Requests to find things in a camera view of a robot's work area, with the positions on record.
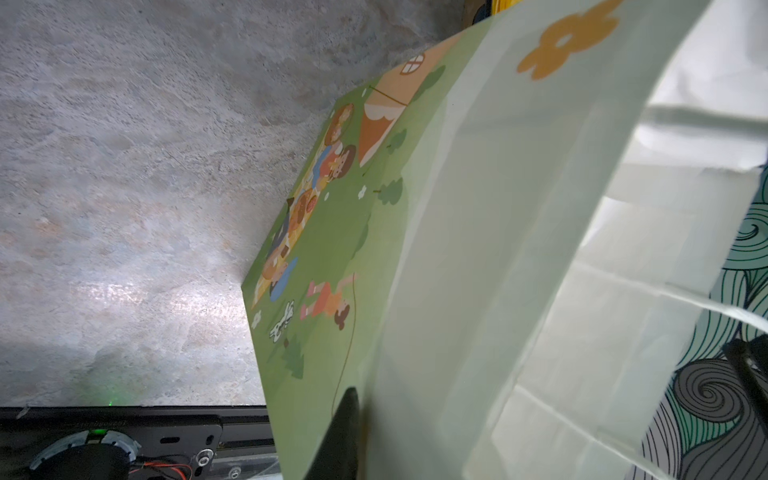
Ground white paper takeout bag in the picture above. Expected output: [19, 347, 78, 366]
[242, 1, 767, 479]

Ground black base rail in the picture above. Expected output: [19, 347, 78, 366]
[1, 406, 282, 479]

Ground yellow napkin stack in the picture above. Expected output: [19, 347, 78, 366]
[479, 0, 522, 16]

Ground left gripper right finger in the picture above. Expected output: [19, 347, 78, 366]
[722, 339, 767, 432]

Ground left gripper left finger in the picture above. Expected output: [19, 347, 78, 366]
[305, 387, 360, 480]

